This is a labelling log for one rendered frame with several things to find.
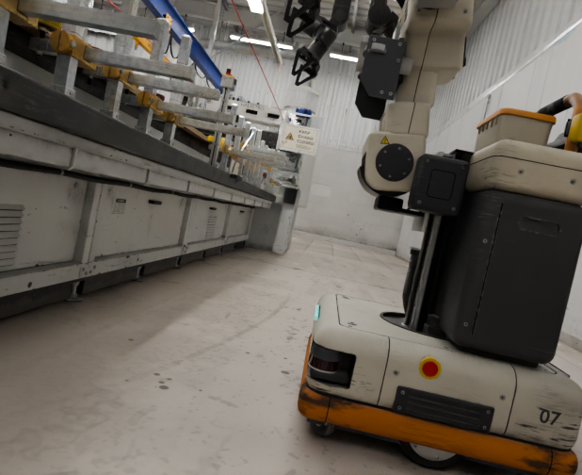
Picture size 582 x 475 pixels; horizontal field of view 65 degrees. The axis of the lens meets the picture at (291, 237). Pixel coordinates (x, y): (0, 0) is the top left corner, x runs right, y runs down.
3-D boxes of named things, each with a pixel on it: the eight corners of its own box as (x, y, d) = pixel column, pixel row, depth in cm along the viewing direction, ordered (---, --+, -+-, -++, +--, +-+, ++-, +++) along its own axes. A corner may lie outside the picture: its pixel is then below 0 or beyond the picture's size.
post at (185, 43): (170, 153, 190) (192, 38, 188) (168, 151, 187) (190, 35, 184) (163, 151, 191) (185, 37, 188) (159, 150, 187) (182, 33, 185)
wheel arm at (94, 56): (194, 86, 117) (197, 69, 117) (189, 81, 114) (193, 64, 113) (36, 56, 120) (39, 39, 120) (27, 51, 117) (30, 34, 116)
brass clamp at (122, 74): (137, 90, 147) (140, 75, 147) (118, 78, 134) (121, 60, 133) (120, 88, 147) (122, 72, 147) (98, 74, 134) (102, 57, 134)
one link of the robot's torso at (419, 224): (429, 234, 144) (446, 156, 142) (454, 237, 116) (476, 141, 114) (347, 217, 146) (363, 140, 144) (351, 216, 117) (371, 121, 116)
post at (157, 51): (145, 154, 166) (169, 22, 163) (141, 152, 162) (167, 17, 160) (136, 152, 166) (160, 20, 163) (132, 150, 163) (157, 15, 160)
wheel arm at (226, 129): (245, 139, 192) (248, 129, 191) (244, 138, 188) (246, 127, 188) (147, 120, 195) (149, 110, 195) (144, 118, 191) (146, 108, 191)
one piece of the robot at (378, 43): (394, 123, 149) (408, 57, 148) (409, 102, 121) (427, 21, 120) (346, 114, 150) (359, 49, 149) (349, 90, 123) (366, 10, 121)
